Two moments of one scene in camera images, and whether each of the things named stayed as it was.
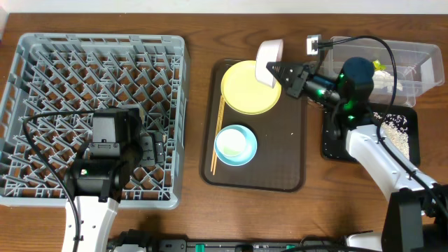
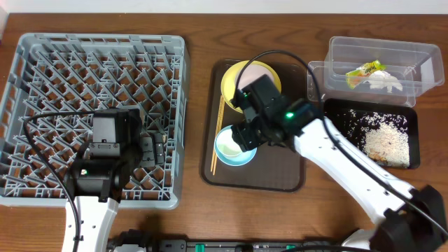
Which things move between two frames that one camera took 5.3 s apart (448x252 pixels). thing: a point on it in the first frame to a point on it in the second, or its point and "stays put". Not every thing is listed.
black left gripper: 156,150 stays put
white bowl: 269,50 to 253,73
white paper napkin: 383,79 stays put
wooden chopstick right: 219,132 stays put
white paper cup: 231,143 stays put
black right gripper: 296,82 to 241,134
